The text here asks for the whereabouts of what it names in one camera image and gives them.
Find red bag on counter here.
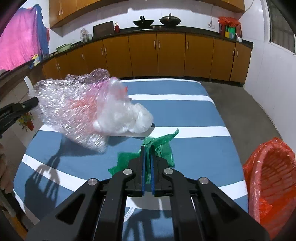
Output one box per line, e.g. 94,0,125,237
218,16,241,28

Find wall power socket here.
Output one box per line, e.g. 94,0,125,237
208,23,215,29

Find blue white striped tablecloth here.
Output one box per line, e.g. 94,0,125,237
13,78,249,241

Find red mesh trash basket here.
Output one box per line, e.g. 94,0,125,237
259,146,295,224

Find person's left hand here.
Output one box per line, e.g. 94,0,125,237
0,145,14,194

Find red basket liner bag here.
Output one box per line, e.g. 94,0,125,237
243,138,295,239

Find black countertop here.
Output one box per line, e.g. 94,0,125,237
37,27,253,76

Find black wok with ladle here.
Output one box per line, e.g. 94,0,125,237
133,16,154,29

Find clear bubble wrap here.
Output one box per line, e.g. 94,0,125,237
30,68,118,153

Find red bottle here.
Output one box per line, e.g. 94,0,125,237
114,22,120,33

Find pink blue hanging cloth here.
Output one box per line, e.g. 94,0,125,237
1,4,50,70

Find glass jar with bag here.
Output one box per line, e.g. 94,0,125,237
80,28,92,43

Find green basin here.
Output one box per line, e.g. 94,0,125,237
56,44,71,53

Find lower wooden kitchen cabinets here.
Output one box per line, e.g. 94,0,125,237
43,33,252,84

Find black lidded wok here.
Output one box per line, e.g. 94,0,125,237
159,14,181,28

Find yellow toy on counter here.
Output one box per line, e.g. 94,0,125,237
32,54,40,66

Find small clear plastic bag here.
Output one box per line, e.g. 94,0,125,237
93,77,154,136

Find green plastic bag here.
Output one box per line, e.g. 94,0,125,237
108,129,179,184

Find white cabinet with flower sticker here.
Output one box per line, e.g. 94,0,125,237
1,76,42,148

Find barred window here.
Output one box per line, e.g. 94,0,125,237
266,1,295,55

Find green yellow boxes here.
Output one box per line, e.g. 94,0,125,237
225,26,236,40

